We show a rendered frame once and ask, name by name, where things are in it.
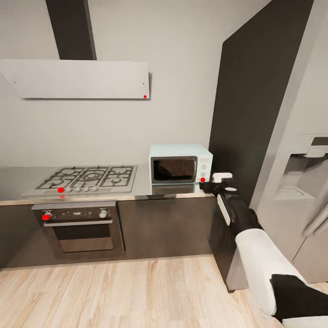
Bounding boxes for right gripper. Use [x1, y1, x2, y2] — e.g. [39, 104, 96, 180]
[200, 180, 227, 195]

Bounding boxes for microwave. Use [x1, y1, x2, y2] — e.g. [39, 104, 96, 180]
[149, 143, 213, 184]

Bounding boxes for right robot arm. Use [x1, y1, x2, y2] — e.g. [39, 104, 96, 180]
[200, 173, 328, 328]

